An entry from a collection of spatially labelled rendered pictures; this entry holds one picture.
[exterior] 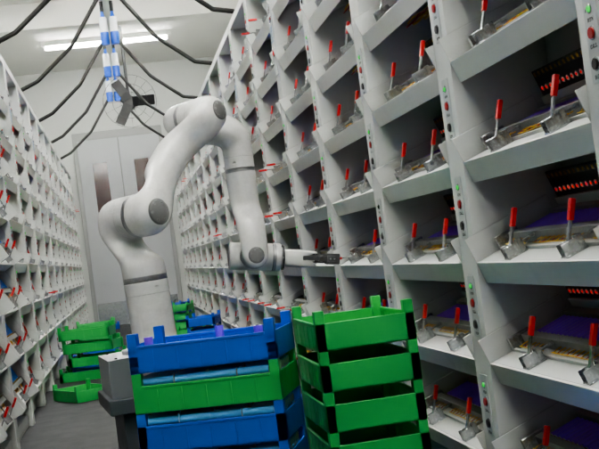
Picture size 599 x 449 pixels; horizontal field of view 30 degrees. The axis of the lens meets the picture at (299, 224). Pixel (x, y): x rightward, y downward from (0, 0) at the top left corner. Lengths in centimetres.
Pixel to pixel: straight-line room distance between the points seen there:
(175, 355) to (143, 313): 81
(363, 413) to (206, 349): 33
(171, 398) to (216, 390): 9
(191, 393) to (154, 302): 83
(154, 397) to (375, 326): 46
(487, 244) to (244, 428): 59
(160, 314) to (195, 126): 55
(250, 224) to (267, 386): 113
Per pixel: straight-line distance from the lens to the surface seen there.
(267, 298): 565
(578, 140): 171
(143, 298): 303
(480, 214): 221
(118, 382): 295
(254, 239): 325
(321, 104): 359
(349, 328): 220
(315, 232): 426
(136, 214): 300
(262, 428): 222
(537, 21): 182
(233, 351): 221
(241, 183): 333
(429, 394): 292
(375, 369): 222
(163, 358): 224
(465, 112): 222
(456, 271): 236
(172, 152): 316
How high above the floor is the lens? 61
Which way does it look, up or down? 1 degrees up
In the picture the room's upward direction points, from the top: 7 degrees counter-clockwise
